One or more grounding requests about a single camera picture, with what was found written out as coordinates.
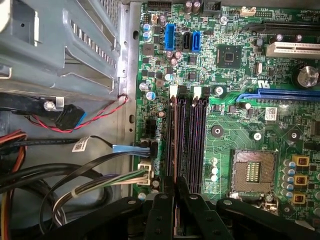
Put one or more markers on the blue pin header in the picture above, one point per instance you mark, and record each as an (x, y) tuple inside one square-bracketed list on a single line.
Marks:
[(170, 37)]

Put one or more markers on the white expansion slot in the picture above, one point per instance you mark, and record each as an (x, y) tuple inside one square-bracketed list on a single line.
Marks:
[(292, 48)]

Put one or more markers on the blue SATA port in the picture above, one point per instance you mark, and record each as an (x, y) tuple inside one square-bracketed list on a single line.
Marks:
[(196, 42)]

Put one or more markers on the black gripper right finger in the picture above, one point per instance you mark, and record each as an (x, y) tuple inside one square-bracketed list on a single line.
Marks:
[(200, 217)]

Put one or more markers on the black expansion slot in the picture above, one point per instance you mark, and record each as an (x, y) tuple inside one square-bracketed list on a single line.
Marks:
[(287, 25)]

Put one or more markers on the grey metal disk bay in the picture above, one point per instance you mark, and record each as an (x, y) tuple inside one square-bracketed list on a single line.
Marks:
[(50, 62)]

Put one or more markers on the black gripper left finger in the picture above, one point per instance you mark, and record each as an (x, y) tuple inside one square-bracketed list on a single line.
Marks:
[(160, 217)]

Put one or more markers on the black four pin socket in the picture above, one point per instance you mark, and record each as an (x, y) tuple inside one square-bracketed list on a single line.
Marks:
[(151, 126)]

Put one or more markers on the silver coin cell battery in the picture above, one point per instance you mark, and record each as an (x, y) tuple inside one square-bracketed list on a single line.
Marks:
[(308, 76)]

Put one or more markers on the white barcode board sticker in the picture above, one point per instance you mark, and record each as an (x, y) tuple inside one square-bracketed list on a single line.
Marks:
[(271, 113)]

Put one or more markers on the blue expansion slot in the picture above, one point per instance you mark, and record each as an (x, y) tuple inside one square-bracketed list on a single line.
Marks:
[(287, 93)]

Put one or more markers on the black SATA port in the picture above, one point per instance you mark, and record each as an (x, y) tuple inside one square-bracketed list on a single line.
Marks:
[(187, 43)]

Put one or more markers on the yellow coil inductor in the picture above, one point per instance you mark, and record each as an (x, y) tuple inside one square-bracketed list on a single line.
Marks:
[(300, 180), (301, 161), (298, 198)]

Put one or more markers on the green motherboard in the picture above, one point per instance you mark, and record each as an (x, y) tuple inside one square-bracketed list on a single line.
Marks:
[(250, 120)]

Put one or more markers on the black PC case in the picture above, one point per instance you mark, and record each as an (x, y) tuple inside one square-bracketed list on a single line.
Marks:
[(123, 50)]

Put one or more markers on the metal socket cover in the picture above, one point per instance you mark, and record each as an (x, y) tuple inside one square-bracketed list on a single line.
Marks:
[(252, 202)]

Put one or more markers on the RAM slot black clips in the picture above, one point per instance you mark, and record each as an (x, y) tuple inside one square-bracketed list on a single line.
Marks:
[(182, 140), (203, 140)]

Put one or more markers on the CPU socket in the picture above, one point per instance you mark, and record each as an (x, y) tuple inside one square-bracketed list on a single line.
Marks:
[(253, 170)]

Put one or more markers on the black chipset chip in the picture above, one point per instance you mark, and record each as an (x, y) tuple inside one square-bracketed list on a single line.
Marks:
[(228, 56)]

